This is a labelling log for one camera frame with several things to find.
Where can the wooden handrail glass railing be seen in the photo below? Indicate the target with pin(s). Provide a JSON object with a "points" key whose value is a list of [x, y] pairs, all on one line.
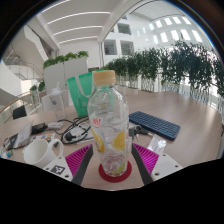
{"points": [[13, 103]]}

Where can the colourful sticker sheet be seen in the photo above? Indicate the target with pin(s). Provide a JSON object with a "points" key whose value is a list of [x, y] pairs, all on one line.
{"points": [[45, 137]]}

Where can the small planter with plants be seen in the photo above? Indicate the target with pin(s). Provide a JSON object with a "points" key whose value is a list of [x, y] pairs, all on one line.
{"points": [[37, 91]]}

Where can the black chair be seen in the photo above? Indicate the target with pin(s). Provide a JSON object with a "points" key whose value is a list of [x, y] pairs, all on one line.
{"points": [[19, 112]]}

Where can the clear bottle with white lid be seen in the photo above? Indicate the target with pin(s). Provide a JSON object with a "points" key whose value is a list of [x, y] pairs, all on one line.
{"points": [[57, 105]]}

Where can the green tote bag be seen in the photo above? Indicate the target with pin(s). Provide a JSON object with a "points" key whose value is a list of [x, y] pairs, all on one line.
{"points": [[78, 96]]}

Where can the black power adapter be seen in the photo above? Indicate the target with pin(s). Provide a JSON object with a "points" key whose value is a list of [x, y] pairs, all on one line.
{"points": [[39, 128]]}

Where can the white cup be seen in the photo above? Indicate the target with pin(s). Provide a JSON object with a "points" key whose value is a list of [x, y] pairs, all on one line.
{"points": [[38, 153]]}

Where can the clear plastic packet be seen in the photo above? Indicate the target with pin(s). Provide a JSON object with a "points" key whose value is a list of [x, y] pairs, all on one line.
{"points": [[156, 145]]}

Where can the tall white planter with plants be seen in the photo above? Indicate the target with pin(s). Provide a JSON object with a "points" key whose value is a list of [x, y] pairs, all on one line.
{"points": [[65, 75]]}

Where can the flat round red coaster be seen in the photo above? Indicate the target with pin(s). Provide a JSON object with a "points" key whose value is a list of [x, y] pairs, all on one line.
{"points": [[115, 177]]}

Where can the ceiling light strips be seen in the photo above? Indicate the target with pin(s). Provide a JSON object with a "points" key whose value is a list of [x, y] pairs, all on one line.
{"points": [[78, 28]]}

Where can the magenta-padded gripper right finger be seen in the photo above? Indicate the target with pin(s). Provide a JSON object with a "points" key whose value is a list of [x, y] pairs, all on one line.
{"points": [[148, 158]]}

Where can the black notebook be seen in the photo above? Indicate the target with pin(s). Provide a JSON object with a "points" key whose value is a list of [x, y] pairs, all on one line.
{"points": [[21, 136]]}

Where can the row of green hedge plants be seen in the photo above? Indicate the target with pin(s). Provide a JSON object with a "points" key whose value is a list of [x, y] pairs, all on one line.
{"points": [[180, 70]]}

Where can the clear lemon-print drink bottle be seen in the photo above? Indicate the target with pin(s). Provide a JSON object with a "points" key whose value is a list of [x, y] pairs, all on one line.
{"points": [[108, 133]]}

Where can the dark blue keyboard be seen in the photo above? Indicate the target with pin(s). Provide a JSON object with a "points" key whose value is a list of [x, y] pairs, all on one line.
{"points": [[155, 125]]}

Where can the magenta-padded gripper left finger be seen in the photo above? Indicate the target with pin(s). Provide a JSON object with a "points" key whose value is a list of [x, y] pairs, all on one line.
{"points": [[78, 159]]}

